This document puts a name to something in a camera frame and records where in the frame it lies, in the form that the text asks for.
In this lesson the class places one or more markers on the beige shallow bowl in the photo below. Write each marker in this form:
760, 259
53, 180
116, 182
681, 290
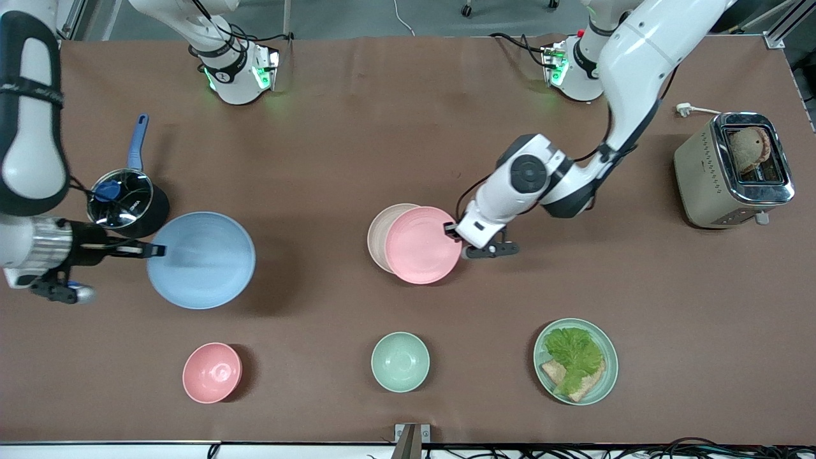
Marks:
377, 236

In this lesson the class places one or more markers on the aluminium frame post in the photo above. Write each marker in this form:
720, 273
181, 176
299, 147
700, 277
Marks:
781, 32
70, 19

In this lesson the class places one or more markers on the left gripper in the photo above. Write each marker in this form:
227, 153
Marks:
451, 230

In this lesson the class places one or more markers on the beige chrome toaster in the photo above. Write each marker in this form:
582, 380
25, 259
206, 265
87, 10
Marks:
701, 178

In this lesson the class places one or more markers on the glass lid blue knob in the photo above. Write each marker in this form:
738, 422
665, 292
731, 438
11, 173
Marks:
124, 204

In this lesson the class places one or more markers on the blue shallow bowl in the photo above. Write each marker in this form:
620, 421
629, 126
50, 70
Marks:
204, 268

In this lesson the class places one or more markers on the small deep green bowl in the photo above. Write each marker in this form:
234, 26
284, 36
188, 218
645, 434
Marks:
400, 362

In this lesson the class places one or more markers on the pink shallow bowl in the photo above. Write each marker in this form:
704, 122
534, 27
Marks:
421, 245

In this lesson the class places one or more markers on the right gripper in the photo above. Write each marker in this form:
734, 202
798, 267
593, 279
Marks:
89, 243

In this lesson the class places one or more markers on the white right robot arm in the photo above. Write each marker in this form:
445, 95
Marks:
32, 159

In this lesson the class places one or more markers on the brown toast slice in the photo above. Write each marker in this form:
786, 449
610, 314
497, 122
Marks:
749, 150

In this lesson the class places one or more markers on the green plate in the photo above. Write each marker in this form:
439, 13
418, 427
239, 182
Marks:
609, 370

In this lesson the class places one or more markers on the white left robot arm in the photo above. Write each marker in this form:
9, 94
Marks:
637, 57

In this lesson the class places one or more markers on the green lettuce leaf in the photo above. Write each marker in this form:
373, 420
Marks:
574, 354

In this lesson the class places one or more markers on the metal table edge bracket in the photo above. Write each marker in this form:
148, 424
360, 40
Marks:
411, 440

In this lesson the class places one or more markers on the grey thin upright post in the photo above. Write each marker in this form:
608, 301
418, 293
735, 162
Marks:
287, 19

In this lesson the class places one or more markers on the small deep pink bowl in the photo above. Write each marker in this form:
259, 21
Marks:
211, 373

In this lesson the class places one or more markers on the brown bread slice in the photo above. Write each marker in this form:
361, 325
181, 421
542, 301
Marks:
588, 387

